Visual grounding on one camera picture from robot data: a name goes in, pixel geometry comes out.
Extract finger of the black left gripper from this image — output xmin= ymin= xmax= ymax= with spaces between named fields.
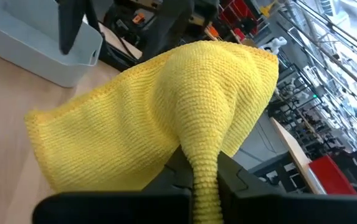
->
xmin=56 ymin=0 xmax=88 ymax=56

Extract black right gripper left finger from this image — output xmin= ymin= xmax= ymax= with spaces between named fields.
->
xmin=142 ymin=146 xmax=195 ymax=195

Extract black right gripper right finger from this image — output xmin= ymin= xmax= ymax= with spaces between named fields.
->
xmin=217 ymin=151 xmax=280 ymax=197

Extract large yellow microfiber towel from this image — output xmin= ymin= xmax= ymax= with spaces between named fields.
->
xmin=24 ymin=39 xmax=280 ymax=224

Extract grey plastic bin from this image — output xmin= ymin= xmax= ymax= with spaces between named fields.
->
xmin=0 ymin=0 xmax=103 ymax=88

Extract wooden table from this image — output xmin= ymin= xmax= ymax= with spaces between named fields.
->
xmin=270 ymin=117 xmax=327 ymax=195

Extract red box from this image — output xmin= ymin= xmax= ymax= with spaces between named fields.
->
xmin=308 ymin=154 xmax=357 ymax=196

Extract black metal shelving rack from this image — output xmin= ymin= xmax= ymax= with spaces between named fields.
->
xmin=267 ymin=60 xmax=357 ymax=162

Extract white figurine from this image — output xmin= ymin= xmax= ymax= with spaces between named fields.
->
xmin=260 ymin=36 xmax=288 ymax=56

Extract red crates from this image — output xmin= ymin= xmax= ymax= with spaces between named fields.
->
xmin=217 ymin=0 xmax=260 ymax=35

